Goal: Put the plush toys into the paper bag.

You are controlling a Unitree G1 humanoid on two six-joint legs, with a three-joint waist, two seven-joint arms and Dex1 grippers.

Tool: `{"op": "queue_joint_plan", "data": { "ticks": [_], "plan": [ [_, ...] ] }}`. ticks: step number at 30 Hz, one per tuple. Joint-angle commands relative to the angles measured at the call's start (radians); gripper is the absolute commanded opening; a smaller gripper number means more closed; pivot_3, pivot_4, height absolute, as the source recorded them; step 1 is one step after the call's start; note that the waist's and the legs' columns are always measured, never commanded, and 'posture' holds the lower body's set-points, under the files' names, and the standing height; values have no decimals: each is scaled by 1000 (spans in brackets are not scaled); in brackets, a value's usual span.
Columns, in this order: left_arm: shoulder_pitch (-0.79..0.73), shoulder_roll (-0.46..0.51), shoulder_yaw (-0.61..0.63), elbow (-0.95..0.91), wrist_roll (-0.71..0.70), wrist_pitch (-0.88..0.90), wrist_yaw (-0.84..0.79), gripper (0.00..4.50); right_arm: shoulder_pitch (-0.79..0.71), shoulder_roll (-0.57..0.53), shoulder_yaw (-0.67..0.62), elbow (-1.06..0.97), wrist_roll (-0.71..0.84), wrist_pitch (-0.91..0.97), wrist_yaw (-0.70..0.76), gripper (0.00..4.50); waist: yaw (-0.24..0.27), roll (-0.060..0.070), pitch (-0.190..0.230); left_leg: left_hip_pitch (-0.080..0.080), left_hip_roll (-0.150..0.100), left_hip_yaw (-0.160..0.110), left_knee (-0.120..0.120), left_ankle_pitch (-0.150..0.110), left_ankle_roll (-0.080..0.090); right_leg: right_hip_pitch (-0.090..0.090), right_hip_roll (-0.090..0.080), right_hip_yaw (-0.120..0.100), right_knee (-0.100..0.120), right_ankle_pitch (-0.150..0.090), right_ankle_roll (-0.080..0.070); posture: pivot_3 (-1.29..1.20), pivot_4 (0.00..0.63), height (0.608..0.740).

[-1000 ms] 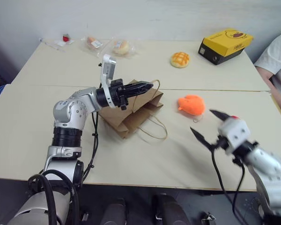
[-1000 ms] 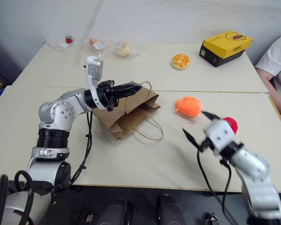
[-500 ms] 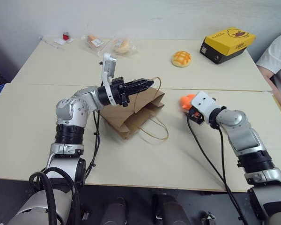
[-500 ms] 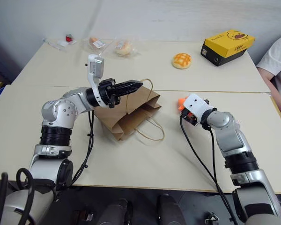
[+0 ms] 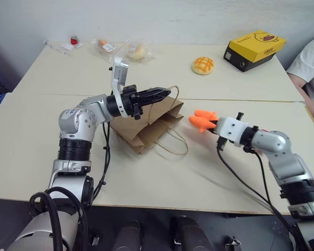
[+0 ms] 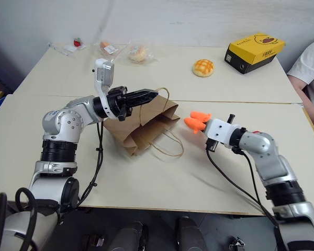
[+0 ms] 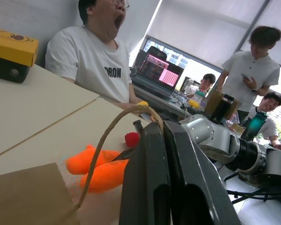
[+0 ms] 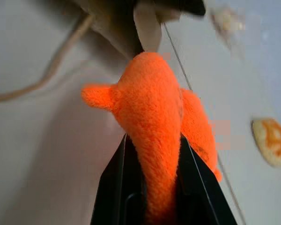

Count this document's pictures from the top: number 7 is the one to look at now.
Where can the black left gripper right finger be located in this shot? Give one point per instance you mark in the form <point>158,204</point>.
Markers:
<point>192,178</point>

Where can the smartphone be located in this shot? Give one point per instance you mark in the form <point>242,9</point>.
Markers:
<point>246,77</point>

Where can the green water bottle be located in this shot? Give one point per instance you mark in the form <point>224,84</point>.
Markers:
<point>254,126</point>

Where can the open laptop with pink screen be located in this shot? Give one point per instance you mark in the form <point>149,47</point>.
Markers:
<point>164,72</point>

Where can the small yellow plush toy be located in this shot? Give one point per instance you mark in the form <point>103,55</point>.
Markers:
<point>142,103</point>

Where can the standing person in white shirt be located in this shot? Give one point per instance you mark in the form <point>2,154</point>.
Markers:
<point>250,68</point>

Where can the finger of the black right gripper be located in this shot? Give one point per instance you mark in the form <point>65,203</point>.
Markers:
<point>124,155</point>
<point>138,126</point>

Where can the person in white printed T-shirt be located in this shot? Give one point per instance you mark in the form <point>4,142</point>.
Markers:
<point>96,65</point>

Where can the smiling person in white shirt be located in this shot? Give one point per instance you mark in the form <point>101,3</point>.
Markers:
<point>270,103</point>

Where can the orange plush toy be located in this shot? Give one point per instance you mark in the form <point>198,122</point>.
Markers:
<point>105,173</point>

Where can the black box with round hole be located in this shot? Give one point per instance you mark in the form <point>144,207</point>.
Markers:
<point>4,70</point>

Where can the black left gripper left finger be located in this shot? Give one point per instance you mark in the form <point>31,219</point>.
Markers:
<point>145,178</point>

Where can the seated person with dark hair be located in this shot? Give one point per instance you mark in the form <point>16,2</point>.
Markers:
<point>208,80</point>

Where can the red plush ball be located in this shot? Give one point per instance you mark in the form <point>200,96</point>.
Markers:
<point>132,139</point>

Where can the yellow cardboard box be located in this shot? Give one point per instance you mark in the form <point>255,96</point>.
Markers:
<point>11,47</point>

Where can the brown paper bag, dark contents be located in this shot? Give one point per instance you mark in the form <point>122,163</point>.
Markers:
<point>215,103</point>

